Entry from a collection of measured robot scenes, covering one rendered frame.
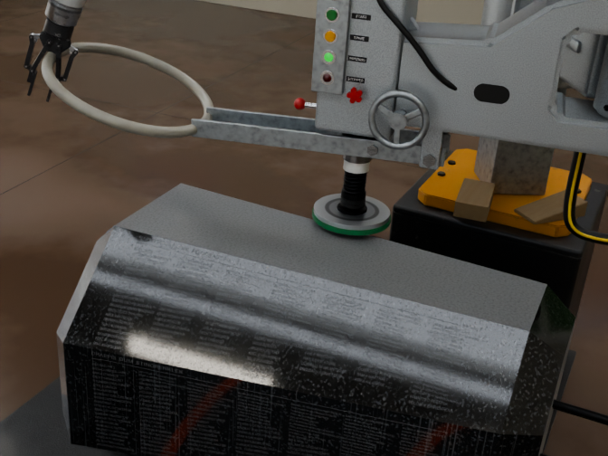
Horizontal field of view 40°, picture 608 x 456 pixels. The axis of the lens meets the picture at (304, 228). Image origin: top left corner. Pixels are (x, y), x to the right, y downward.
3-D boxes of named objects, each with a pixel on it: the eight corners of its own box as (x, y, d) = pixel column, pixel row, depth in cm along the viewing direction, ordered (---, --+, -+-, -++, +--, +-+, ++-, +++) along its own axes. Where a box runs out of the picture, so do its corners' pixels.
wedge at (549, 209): (563, 203, 266) (566, 189, 264) (584, 216, 258) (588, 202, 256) (513, 211, 258) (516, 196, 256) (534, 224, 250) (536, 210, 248)
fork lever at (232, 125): (451, 147, 226) (452, 129, 223) (441, 172, 209) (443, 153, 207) (212, 118, 242) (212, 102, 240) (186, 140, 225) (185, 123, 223)
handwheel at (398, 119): (430, 142, 209) (438, 84, 203) (424, 156, 201) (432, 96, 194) (372, 133, 212) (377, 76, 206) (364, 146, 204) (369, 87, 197)
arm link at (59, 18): (81, 12, 219) (75, 33, 222) (85, 2, 227) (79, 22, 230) (47, -1, 217) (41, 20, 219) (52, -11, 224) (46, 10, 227)
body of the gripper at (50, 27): (42, 19, 220) (33, 51, 224) (74, 30, 222) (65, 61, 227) (47, 10, 226) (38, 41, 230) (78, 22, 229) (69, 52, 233)
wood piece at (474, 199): (461, 191, 269) (464, 177, 267) (493, 197, 267) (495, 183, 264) (452, 215, 252) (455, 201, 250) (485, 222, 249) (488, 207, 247)
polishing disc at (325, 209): (350, 191, 245) (350, 186, 244) (405, 216, 231) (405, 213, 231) (298, 209, 231) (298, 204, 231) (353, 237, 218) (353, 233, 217)
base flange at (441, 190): (456, 156, 309) (458, 144, 307) (591, 185, 291) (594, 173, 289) (413, 203, 269) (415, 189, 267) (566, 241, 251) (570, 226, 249)
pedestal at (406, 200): (417, 308, 352) (441, 145, 319) (575, 356, 328) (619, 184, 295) (358, 393, 298) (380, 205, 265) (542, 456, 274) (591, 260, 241)
